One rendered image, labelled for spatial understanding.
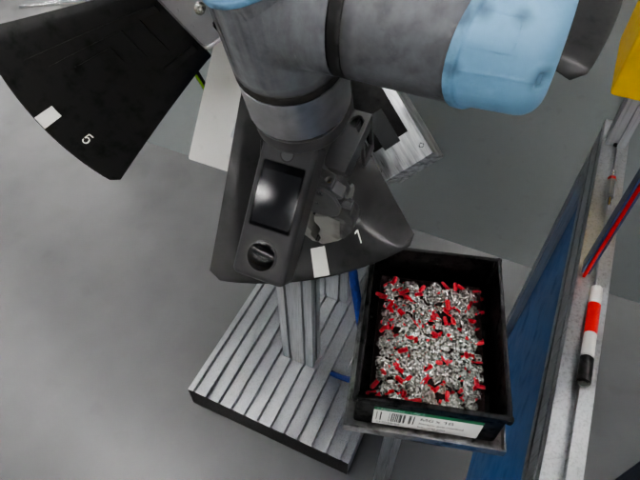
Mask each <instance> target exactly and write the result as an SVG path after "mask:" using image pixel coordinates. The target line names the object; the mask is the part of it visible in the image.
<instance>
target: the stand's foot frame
mask: <svg viewBox="0 0 640 480"><path fill-rule="evenodd" d="M336 301H337V300H334V299H332V298H329V297H327V294H326V293H325V295H322V294H320V355H319V357H318V359H317V360H316V363H315V365H314V367H313V368H311V367H308V366H307V365H306V366H305V367H304V368H303V364H301V363H299V362H297V361H294V360H292V357H291V356H290V358H288V357H286V356H284V354H283V346H282V336H281V328H280V319H279V309H278V301H277V292H276V286H274V285H271V284H257V285H256V286H255V288H254V289H253V291H252V292H251V294H250V296H249V298H248V299H247V301H246V302H245V304H244V305H243V307H242V308H241V309H240V311H239V312H238V313H237V315H236V316H235V318H234V319H233V321H232V322H231V324H230V326H229V327H228V329H227V330H226V332H225V334H224V335H223V337H222V338H221V340H220V341H219V343H218V344H217V346H216V347H215V349H214V350H213V352H212V353H211V355H210V357H209V358H208V360H207V361H206V363H205V364H204V366H203V367H202V369H201V370H200V371H199V373H198V374H197V376H196V377H195V379H194V380H193V382H192V383H191V385H190V387H189V388H188V390H189V392H190V396H191V398H192V401H193V402H194V403H196V404H198V405H200V406H202V407H205V408H207V409H209V410H212V411H214V412H216V413H218V414H220V415H223V416H225V417H227V418H229V419H230V420H232V421H234V422H236V423H238V424H241V425H243V426H245V427H247V428H249V429H251V430H254V431H256V432H259V433H261V434H263V435H265V436H267V437H268V438H270V439H272V440H274V441H277V442H279V443H281V444H283V445H285V446H287V447H289V448H291V449H293V450H297V451H299V452H301V453H303V454H305V455H307V456H308V457H310V458H313V459H315V460H317V461H319V462H321V463H323V464H325V465H327V466H329V467H332V468H334V469H336V470H339V471H341V472H343V473H345V474H348V472H349V469H350V465H351V463H352V460H353V458H354V455H355V453H356V452H357V449H358V447H359V444H360V442H361V439H362V437H363V434H364V433H363V432H357V431H351V430H343V423H344V417H345V410H346V404H347V397H348V390H349V383H348V382H344V381H341V380H339V379H336V378H334V377H332V376H330V372H331V371H332V370H333V371H335V372H337V373H340V374H342V375H346V376H350V371H351V365H352V358H353V352H354V345H355V338H356V332H357V325H356V319H355V312H354V306H353V301H352V296H351V295H350V297H349V300H348V301H347V303H346V304H345V303H342V302H340V301H339V302H338V304H336Z"/></svg>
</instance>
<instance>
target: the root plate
mask: <svg viewBox="0 0 640 480"><path fill-rule="evenodd" d="M157 1H158V2H159V3H160V4H161V5H162V6H163V7H164V8H165V9H166V10H167V11H168V12H169V13H170V14H171V15H172V16H173V17H174V18H175V19H176V21H177V22H178V23H179V24H180V25H181V26H182V27H183V28H184V29H185V30H186V31H187V32H188V33H189V34H190V35H191V36H192V37H193V38H194V39H195V40H196V41H197V42H198V43H199V44H200V45H201V46H202V47H203V48H204V49H205V50H208V49H211V48H212V47H214V46H215V45H216V44H217V43H219V42H220V41H221V39H220V36H219V34H218V31H217V30H216V29H215V28H214V27H213V23H212V22H214V21H213V19H212V16H211V14H210V9H209V7H208V6H207V5H206V4H205V3H204V2H203V0H157ZM196 2H202V3H204V4H205V6H206V10H205V13H204V14H203V15H197V14H196V13H195V11H194V9H193V5H194V4H195V3H196Z"/></svg>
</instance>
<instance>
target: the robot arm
mask: <svg viewBox="0 0 640 480"><path fill-rule="evenodd" d="M203 2H204V3H205V4H206V5H207V6H208V7H209V9H210V14H211V16H212V19H213V21H214V24H215V27H216V28H217V31H218V34H219V36H220V39H221V41H222V44H223V47H224V49H225V52H226V55H227V56H228V59H229V62H230V66H231V68H232V71H233V74H234V76H235V79H236V81H237V83H238V85H239V88H240V91H241V92H242V95H243V98H244V100H245V103H246V106H247V108H248V111H249V114H250V118H251V120H252V121H253V122H254V124H255V125H256V128H257V130H258V132H259V134H260V135H261V137H262V138H263V139H264V142H263V146H262V149H261V153H260V157H259V162H258V166H257V170H256V173H255V177H254V181H253V185H252V190H251V194H250V200H249V204H248V208H247V213H246V217H245V221H244V225H243V228H242V232H241V236H240V241H239V245H238V249H237V252H236V256H235V260H234V264H233V267H234V269H235V271H236V272H238V273H241V274H244V275H247V276H248V277H251V278H254V279H257V280H260V281H263V282H265V283H268V284H271V285H274V286H276V287H283V286H285V285H287V284H288V283H290V282H291V281H292V279H293V276H294V273H295V269H296V266H297V262H298V258H299V254H300V250H301V248H302V244H303V240H304V236H305V235H307V236H308V238H309V239H311V240H312V241H316V242H317V241H318V242H319V243H321V244H327V243H331V242H335V241H339V240H341V239H344V238H345V237H346V236H347V235H348V234H350V233H351V232H352V230H353V228H354V226H355V223H356V221H357V219H358V217H359V213H360V209H359V206H358V205H357V204H356V203H355V202H354V201H353V200H352V197H353V194H354V185H353V184H350V185H349V183H348V181H349V179H350V176H351V174H352V172H353V170H354V167H355V165H356V161H358V159H359V157H360V155H361V161H362V168H365V167H366V165H367V164H368V162H369V159H370V156H371V154H372V152H373V150H374V145H373V123H372V114H370V113H366V112H363V111H360V110H356V109H355V108H354V107H353V99H352V88H351V80H353V81H357V82H362V83H366V84H370V85H374V86H377V87H382V88H386V89H390V90H397V91H402V92H405V93H409V94H413V95H417V96H422V97H426V98H429V99H433V100H437V101H441V102H446V103H447V104H448V105H449V106H450V107H453V108H456V109H460V110H464V109H468V108H475V109H480V110H490V111H495V112H501V113H505V114H511V115H524V114H527V113H530V112H532V111H533V110H535V109H536V108H537V107H538V106H539V105H540V104H541V103H542V101H543V99H544V98H545V96H546V94H547V91H548V89H549V87H550V83H551V80H552V78H553V75H554V73H555V71H556V68H557V65H558V63H559V60H560V57H561V54H562V51H563V48H564V47H565V44H566V41H567V38H568V35H569V32H570V27H571V23H572V20H573V17H574V14H575V12H576V8H577V5H578V2H579V0H203ZM360 118H361V119H362V120H363V122H364V123H363V125H362V127H361V120H360ZM368 136H369V141H370V144H369V146H368V148H367V150H366V151H365V141H366V139H367V137H368ZM314 212H315V215H314V214H313V213H314Z"/></svg>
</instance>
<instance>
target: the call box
mask: <svg viewBox="0 0 640 480"><path fill-rule="evenodd" d="M610 93H611V94H613V95H617V96H621V97H625V98H629V99H633V100H637V101H640V0H638V2H637V4H636V6H635V8H634V10H633V13H632V15H631V17H630V20H629V22H628V24H627V26H626V28H625V30H624V32H623V35H622V37H621V39H620V44H619V49H618V54H617V59H616V64H615V70H614V75H613V79H612V85H611V90H610Z"/></svg>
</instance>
